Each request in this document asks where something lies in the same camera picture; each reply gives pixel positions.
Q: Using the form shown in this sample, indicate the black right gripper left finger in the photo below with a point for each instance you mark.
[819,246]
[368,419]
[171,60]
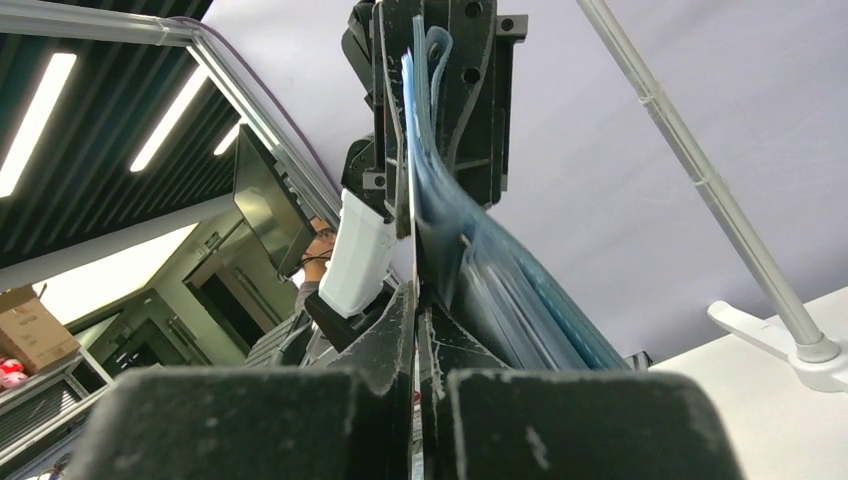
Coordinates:
[351,419]

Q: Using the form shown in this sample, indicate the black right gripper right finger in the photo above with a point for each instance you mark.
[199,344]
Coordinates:
[482,420]

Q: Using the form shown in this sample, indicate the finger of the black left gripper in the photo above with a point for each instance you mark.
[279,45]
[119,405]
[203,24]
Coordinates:
[392,34]
[473,117]

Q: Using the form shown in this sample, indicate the blue leather card holder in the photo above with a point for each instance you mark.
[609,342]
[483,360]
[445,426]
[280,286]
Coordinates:
[495,288]

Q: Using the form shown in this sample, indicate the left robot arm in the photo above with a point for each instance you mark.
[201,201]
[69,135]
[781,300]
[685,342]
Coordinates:
[350,296]

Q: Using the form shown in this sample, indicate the black computer monitor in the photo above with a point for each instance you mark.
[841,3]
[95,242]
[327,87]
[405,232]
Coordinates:
[268,205]

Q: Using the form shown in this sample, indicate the white clothes rack stand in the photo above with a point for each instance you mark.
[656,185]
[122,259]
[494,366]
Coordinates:
[819,361]

